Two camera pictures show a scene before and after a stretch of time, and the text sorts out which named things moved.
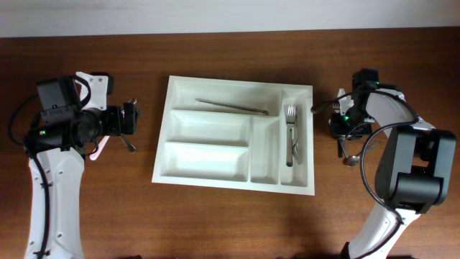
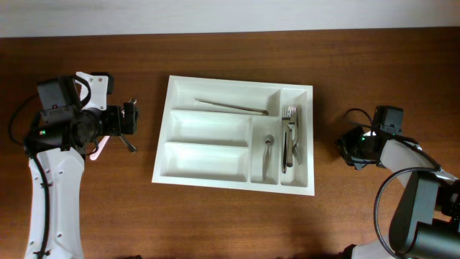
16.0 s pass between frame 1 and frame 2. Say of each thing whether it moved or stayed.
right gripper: moved
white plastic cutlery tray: stayed
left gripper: stayed
